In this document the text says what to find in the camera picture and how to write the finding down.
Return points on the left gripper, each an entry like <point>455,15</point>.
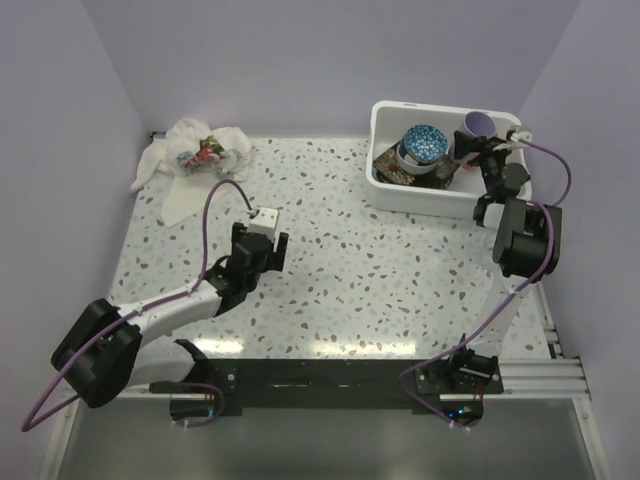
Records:
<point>274,259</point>

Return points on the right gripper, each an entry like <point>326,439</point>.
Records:
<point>464,145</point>

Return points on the blue patterned small bowl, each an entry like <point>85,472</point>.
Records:
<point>424,144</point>

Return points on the cream bowl blue pattern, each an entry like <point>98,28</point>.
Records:
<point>409,164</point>

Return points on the black floral square plate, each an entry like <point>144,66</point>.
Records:
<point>387,170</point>

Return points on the orange plastic cup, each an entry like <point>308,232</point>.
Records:
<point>466,162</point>

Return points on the purple plastic cup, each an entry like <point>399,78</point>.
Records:
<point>478,124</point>

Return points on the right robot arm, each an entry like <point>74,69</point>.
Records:
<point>526,248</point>

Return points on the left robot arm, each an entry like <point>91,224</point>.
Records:
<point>97,356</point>

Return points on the white plastic bin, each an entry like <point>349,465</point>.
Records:
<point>389,121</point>

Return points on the white floral cloth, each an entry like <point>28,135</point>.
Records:
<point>196,157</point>

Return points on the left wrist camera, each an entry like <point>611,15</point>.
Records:
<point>264,221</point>

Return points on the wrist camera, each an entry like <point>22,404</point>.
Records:
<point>519,136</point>
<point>264,221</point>

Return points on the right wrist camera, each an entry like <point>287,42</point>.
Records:
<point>519,136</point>

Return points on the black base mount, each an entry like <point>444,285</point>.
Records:
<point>216,387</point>

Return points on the aluminium frame rail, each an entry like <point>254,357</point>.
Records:
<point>548,379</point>

